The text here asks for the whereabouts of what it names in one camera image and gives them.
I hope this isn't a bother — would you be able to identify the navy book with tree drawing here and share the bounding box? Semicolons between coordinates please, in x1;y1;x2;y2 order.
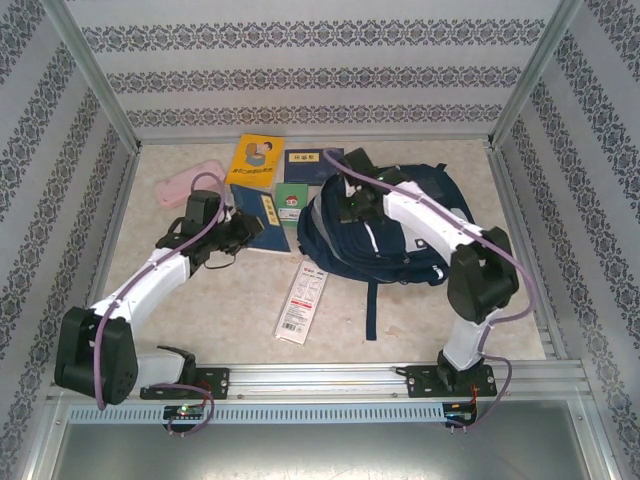
229;183;292;255

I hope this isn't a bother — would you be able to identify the navy blue student backpack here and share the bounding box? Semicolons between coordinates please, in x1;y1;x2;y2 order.
296;162;476;342

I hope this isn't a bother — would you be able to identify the small green house booklet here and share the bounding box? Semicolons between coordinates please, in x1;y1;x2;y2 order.
274;182;310;225

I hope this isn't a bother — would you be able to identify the pink pencil case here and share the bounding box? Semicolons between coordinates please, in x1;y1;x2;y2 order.
153;159;226;209

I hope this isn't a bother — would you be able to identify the navy book yellow title label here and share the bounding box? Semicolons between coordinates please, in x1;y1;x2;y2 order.
283;147;345;187

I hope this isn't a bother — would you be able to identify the yellow illustrated book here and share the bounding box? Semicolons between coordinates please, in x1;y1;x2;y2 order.
225;132;285;190

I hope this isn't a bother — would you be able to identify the white red packaged ruler set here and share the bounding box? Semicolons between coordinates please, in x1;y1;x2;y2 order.
273;259;329;346

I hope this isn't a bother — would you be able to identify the small controller circuit board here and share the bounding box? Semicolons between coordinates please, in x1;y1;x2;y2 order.
444;403;479;424
164;404;206;421

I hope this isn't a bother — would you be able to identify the grey sheet metal shelf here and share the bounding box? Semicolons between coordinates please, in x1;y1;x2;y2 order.
29;399;616;480

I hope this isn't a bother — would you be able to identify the aluminium side rail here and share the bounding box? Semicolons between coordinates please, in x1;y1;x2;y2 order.
82;147;144;321
487;144;569;361

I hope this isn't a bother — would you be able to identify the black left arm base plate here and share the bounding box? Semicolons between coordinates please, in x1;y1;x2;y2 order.
139;367;231;401

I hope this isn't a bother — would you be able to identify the aluminium mounting rail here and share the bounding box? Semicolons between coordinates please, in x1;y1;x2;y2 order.
47;363;596;401

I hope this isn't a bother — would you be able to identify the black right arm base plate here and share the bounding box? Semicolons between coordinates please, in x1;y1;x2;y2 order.
405;364;499;400

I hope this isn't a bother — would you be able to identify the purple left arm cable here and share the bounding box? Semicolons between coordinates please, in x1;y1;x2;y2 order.
94;172;226;439

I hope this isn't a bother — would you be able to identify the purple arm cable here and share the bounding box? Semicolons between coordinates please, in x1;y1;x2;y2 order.
94;172;226;439
322;148;535;436

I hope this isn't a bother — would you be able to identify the grey slotted cable duct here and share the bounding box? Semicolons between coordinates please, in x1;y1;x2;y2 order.
67;403;446;425

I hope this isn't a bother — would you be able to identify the aluminium frame post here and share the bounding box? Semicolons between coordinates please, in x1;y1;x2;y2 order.
487;0;584;149
42;0;144;151

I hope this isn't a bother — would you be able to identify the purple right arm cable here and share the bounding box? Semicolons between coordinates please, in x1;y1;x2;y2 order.
322;148;535;436

